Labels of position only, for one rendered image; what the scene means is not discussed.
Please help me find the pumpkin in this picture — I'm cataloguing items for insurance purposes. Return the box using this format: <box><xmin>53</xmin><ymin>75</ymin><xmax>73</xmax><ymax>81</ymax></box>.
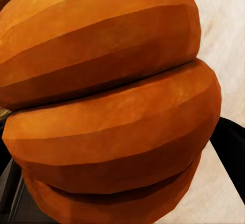
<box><xmin>0</xmin><ymin>0</ymin><xmax>222</xmax><ymax>224</ymax></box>

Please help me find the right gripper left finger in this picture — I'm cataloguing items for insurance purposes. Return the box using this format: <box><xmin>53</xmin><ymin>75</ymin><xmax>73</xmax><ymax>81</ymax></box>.
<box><xmin>0</xmin><ymin>119</ymin><xmax>12</xmax><ymax>176</ymax></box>

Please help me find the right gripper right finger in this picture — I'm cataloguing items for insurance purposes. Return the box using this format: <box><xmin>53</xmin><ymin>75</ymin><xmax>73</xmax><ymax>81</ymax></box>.
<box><xmin>210</xmin><ymin>117</ymin><xmax>245</xmax><ymax>204</ymax></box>

